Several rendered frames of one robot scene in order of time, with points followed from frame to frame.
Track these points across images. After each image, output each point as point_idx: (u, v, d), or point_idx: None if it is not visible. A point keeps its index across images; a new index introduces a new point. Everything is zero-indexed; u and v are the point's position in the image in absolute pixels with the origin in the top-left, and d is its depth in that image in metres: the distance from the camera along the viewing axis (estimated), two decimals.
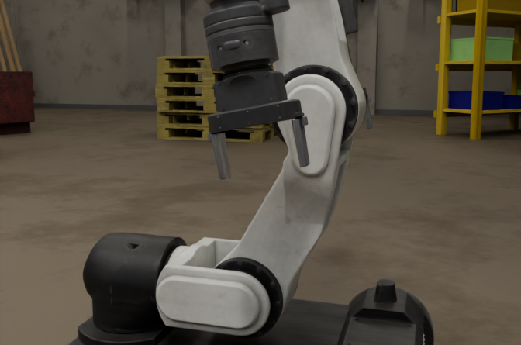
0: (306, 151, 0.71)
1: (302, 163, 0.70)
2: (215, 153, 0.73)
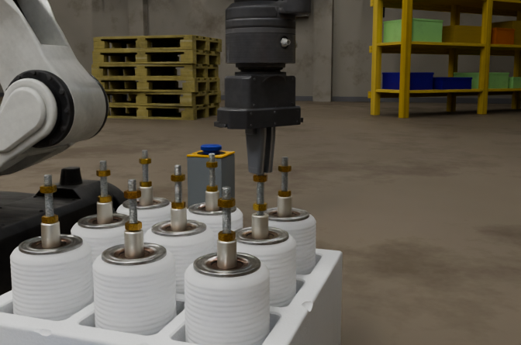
0: (253, 160, 0.72)
1: (250, 168, 0.73)
2: None
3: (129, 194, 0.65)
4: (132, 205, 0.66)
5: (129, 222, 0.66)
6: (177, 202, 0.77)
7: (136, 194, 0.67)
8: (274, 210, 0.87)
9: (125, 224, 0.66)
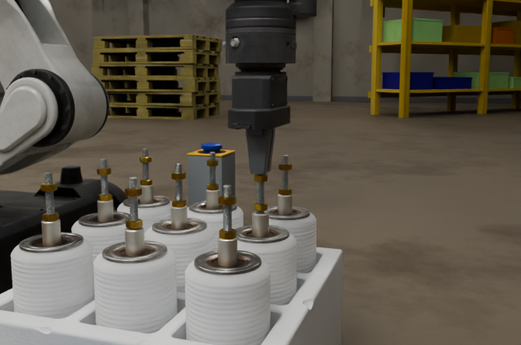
0: None
1: (270, 168, 0.73)
2: (268, 146, 0.71)
3: (129, 192, 0.65)
4: (133, 203, 0.66)
5: (129, 219, 0.66)
6: (177, 201, 0.77)
7: (136, 192, 0.67)
8: (275, 208, 0.87)
9: (126, 222, 0.66)
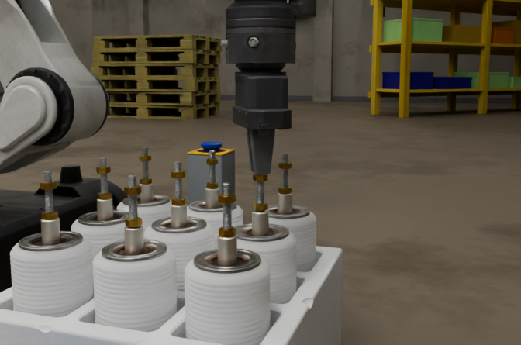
0: None
1: None
2: (273, 146, 0.72)
3: (129, 191, 0.65)
4: (132, 201, 0.65)
5: (129, 218, 0.66)
6: (177, 199, 0.77)
7: (136, 191, 0.67)
8: (274, 207, 0.87)
9: (125, 220, 0.66)
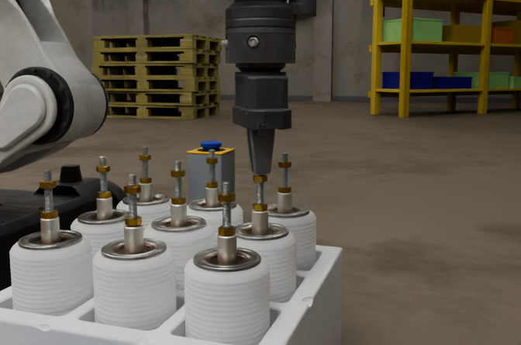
0: None
1: None
2: (273, 146, 0.72)
3: (129, 189, 0.65)
4: (132, 200, 0.65)
5: (129, 216, 0.66)
6: (177, 198, 0.77)
7: (136, 189, 0.67)
8: (274, 206, 0.87)
9: (125, 219, 0.66)
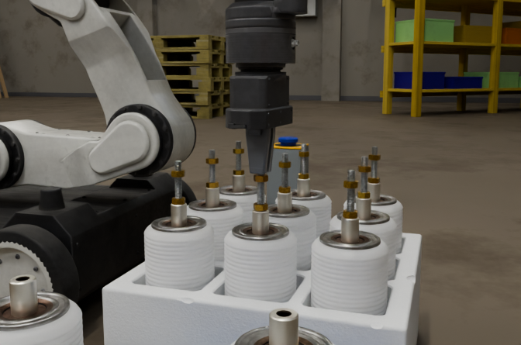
0: (257, 160, 0.72)
1: (250, 169, 0.73)
2: None
3: (264, 176, 0.74)
4: (261, 187, 0.74)
5: (263, 204, 0.73)
6: (284, 187, 0.84)
7: (256, 181, 0.72)
8: None
9: (267, 204, 0.74)
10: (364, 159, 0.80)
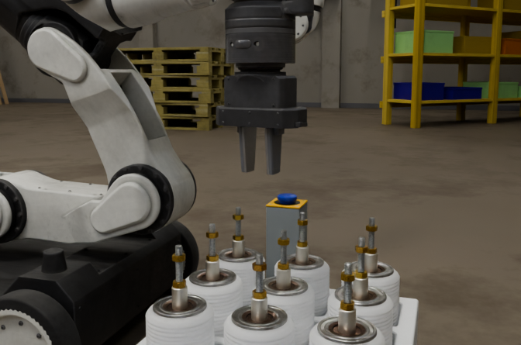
0: (277, 160, 0.72)
1: (269, 171, 0.71)
2: (240, 145, 0.72)
3: (255, 267, 0.74)
4: (258, 277, 0.74)
5: (256, 289, 0.76)
6: (283, 263, 0.86)
7: (263, 266, 0.76)
8: None
9: (253, 291, 0.75)
10: (360, 239, 0.82)
